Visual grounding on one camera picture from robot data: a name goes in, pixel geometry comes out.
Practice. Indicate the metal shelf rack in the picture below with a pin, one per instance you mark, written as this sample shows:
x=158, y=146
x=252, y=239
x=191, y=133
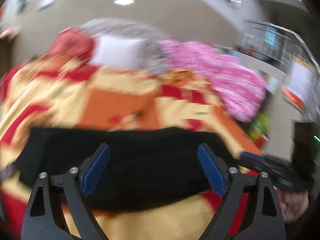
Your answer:
x=270, y=40

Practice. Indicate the person's right hand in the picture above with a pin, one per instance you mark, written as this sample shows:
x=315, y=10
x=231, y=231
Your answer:
x=293, y=206

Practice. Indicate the pink penguin print blanket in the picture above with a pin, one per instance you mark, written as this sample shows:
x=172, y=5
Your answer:
x=220, y=80

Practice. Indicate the ceiling light panel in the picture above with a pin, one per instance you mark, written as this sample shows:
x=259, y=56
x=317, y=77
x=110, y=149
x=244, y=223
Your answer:
x=124, y=1

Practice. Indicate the black pants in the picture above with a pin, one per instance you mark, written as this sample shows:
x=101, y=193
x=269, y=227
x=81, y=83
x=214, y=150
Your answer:
x=150, y=167

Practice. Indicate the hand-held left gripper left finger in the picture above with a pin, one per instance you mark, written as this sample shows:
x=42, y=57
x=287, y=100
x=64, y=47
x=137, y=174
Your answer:
x=96, y=170

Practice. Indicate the white pillow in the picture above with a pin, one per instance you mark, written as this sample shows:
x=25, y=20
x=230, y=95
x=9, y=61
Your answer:
x=115, y=51

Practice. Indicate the green printed bag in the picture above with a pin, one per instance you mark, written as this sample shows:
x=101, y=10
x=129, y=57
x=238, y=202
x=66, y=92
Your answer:
x=260, y=125

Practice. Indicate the red and white sign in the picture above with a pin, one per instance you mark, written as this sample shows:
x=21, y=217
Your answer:
x=300, y=87

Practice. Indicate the dark cabinet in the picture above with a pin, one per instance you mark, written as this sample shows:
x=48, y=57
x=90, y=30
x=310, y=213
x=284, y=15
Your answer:
x=306, y=145

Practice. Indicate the red pillow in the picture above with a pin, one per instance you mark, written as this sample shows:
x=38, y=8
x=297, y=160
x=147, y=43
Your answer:
x=72, y=45

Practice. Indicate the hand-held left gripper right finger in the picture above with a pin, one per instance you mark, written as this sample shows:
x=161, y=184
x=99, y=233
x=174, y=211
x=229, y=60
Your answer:
x=211, y=170

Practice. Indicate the orange red cream printed blanket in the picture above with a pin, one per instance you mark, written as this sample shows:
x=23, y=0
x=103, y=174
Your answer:
x=112, y=105

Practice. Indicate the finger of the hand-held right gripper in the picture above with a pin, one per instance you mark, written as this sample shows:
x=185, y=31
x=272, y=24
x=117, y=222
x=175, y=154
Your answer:
x=252, y=158

